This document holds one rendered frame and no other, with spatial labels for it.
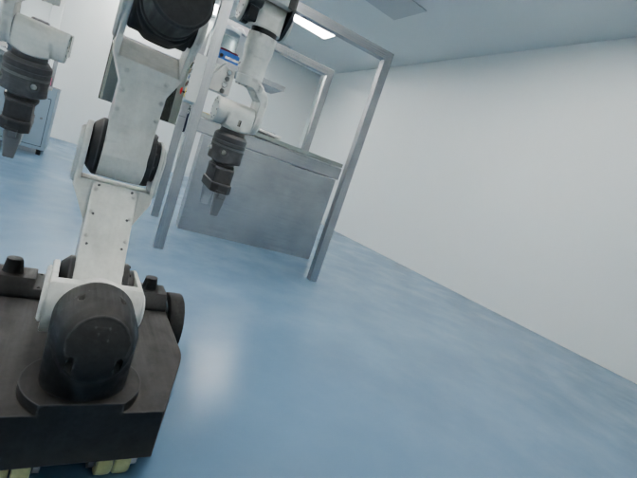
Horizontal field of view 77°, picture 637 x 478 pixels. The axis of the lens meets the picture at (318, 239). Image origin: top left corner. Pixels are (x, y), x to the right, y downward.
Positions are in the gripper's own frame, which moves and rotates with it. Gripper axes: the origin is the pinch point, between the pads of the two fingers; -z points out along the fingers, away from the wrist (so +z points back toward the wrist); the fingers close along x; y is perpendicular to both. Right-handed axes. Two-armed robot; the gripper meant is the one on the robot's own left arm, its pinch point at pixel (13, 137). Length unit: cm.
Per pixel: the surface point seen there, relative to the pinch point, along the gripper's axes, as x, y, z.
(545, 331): 44, -416, -64
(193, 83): 128, -63, 16
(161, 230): 120, -70, -72
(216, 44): 143, -71, 40
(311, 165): 185, -188, -14
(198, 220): 185, -112, -87
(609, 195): 68, -417, 71
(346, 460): -60, -89, -46
